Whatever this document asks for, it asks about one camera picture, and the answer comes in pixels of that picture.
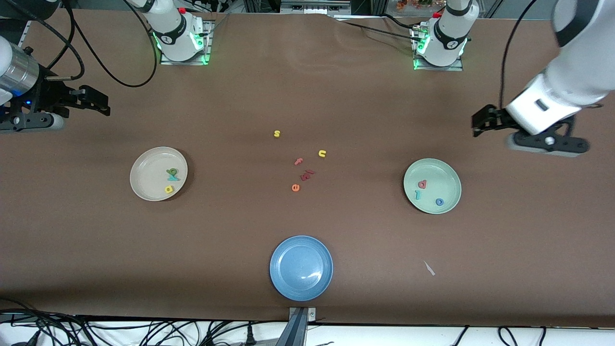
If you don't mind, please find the beige round plate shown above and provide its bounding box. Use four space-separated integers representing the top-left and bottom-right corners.
130 147 188 201

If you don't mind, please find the long black right arm cable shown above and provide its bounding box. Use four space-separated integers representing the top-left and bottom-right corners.
60 0 158 88

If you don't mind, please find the black cable on table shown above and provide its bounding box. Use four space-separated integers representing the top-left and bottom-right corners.
344 20 423 43
380 13 416 28

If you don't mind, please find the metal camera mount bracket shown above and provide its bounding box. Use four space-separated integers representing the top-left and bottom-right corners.
276 307 318 346

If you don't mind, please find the green round plate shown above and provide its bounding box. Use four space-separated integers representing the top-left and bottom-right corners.
403 158 462 214

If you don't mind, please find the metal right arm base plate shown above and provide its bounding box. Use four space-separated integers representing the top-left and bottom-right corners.
160 19 212 65

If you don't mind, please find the blue round plate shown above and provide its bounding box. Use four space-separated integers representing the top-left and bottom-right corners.
270 235 333 302

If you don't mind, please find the orange decorative object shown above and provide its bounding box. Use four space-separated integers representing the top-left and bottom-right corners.
396 0 445 11

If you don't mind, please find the brown table cover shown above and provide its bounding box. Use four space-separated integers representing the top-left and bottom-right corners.
0 7 615 328

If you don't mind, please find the grey metal box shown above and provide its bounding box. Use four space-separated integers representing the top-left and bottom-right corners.
280 0 351 15

